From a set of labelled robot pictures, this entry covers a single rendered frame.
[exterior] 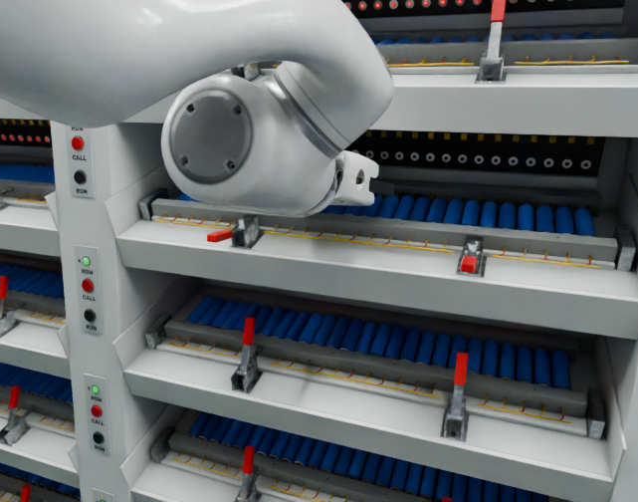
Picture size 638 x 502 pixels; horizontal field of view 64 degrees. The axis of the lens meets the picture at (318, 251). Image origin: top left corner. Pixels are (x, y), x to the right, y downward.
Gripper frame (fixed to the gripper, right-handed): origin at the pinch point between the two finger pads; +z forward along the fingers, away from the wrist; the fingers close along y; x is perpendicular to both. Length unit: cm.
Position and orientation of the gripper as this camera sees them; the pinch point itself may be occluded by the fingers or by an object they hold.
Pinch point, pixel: (347, 190)
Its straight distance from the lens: 62.6
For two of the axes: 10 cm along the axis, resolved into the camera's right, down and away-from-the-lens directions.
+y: -9.4, -1.1, 3.3
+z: 3.3, 0.0, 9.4
